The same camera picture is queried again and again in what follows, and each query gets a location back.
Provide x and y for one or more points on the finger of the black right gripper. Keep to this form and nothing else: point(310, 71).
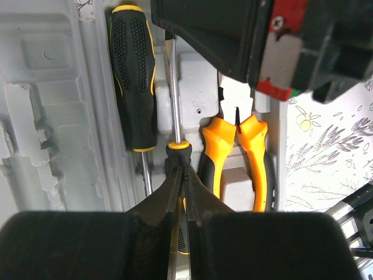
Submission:
point(225, 33)

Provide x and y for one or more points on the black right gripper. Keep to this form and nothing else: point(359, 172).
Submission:
point(322, 47)

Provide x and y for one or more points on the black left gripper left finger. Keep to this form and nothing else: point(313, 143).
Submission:
point(140, 243)

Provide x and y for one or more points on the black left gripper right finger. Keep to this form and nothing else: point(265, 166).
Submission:
point(225, 244)

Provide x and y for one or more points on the orange black pliers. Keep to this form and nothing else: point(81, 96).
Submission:
point(235, 165)

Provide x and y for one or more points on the long yellow black screwdriver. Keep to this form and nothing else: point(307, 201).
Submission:
point(133, 65)

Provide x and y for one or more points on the short yellow black screwdriver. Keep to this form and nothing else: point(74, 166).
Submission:
point(178, 150)

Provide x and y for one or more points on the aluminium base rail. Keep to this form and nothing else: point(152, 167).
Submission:
point(354, 216)

